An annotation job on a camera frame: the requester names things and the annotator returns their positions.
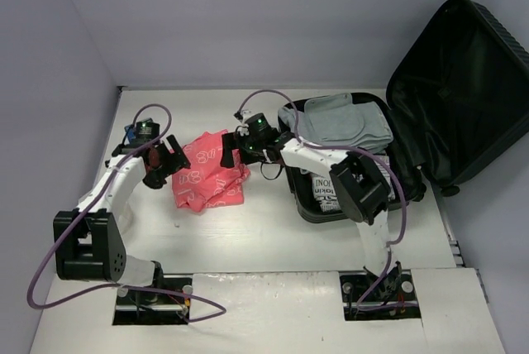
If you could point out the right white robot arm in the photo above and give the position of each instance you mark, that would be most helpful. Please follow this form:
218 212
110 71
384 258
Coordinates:
361 189

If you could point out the grey garment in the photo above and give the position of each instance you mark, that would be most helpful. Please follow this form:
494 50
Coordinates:
338 120

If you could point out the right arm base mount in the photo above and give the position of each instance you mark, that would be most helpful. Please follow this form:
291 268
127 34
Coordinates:
393 299

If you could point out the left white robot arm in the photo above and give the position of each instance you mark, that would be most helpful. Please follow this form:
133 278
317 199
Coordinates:
90 245

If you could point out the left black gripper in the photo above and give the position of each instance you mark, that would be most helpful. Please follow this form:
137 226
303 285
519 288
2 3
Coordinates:
166 158

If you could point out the black hard-shell suitcase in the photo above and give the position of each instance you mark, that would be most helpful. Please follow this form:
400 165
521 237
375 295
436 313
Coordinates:
457 100

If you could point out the blue card packet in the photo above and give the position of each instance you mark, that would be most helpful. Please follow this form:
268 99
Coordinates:
130 129

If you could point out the black white newspaper-print garment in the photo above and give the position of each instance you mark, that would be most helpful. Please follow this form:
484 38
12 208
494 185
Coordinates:
325 195

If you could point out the pink patterned garment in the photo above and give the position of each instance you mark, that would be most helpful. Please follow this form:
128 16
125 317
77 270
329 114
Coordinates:
207 184

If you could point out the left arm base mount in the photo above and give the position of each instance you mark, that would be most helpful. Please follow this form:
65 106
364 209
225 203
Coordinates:
138 308

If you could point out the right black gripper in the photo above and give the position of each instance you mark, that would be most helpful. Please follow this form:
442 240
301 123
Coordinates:
233 147

